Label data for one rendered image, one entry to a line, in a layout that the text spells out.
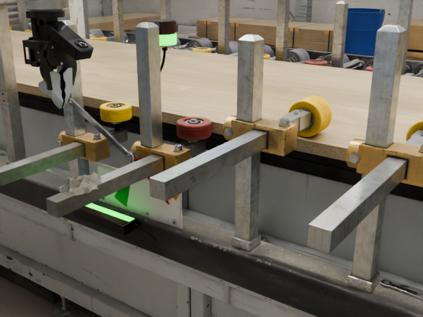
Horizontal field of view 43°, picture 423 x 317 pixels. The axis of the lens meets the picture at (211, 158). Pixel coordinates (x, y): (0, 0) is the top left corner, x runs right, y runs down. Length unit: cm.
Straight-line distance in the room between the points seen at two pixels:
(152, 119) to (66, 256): 98
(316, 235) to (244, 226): 45
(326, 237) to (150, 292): 118
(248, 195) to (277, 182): 23
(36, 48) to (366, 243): 78
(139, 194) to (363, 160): 54
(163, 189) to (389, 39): 41
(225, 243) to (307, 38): 645
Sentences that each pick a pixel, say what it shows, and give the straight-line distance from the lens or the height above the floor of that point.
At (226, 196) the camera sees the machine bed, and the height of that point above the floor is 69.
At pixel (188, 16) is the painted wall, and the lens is 1025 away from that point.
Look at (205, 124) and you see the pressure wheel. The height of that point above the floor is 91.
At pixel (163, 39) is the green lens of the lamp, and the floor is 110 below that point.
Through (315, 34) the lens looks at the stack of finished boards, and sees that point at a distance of 743.
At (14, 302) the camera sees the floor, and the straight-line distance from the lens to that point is 231.
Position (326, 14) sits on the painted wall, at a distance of 880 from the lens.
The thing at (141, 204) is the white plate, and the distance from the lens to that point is 124.
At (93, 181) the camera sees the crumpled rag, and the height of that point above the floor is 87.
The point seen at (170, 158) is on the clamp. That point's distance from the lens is 114.
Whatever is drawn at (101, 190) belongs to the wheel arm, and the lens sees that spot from 103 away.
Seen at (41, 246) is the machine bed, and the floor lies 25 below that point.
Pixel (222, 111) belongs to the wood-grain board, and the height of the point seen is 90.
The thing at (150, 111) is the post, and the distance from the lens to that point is 115.
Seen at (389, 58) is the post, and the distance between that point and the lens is 88.
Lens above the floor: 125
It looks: 20 degrees down
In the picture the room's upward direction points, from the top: straight up
